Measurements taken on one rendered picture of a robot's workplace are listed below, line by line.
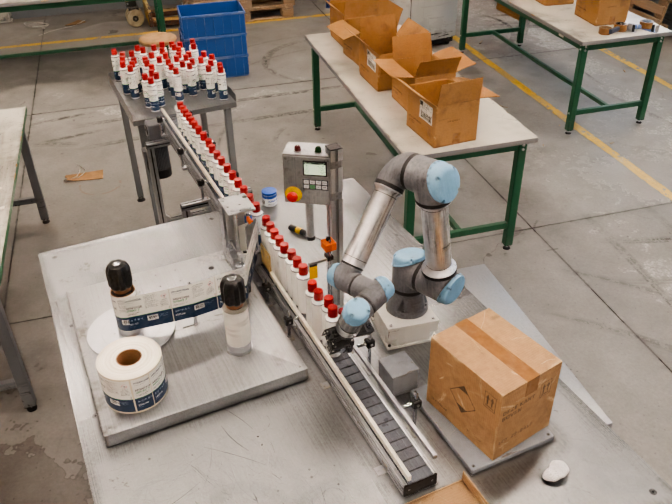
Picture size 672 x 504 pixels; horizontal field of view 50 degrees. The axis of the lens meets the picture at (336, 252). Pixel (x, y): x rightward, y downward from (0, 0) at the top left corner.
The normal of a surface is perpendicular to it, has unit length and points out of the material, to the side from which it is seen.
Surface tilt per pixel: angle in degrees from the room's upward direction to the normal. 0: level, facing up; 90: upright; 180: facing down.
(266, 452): 0
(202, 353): 0
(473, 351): 0
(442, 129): 90
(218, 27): 90
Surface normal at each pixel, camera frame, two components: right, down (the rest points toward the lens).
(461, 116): 0.36, 0.53
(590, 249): -0.01, -0.82
